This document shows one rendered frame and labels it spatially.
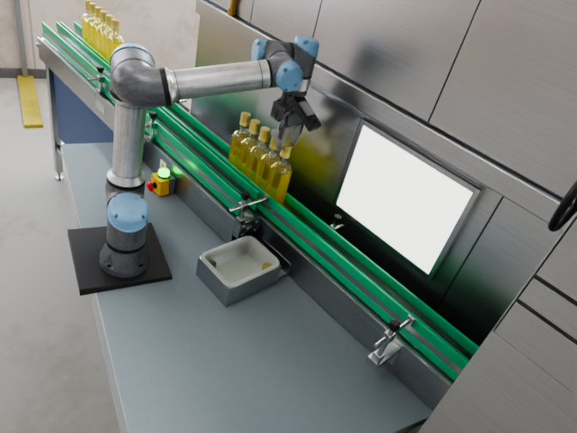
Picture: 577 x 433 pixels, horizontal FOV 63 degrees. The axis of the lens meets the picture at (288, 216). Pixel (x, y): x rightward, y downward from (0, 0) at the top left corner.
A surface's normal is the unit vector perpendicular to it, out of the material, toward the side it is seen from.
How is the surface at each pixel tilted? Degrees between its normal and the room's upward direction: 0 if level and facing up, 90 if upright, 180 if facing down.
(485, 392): 90
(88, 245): 3
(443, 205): 90
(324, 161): 90
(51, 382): 0
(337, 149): 90
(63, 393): 0
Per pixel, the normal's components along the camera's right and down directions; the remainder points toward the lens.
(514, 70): -0.72, 0.27
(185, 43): 0.44, 0.61
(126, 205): 0.30, -0.69
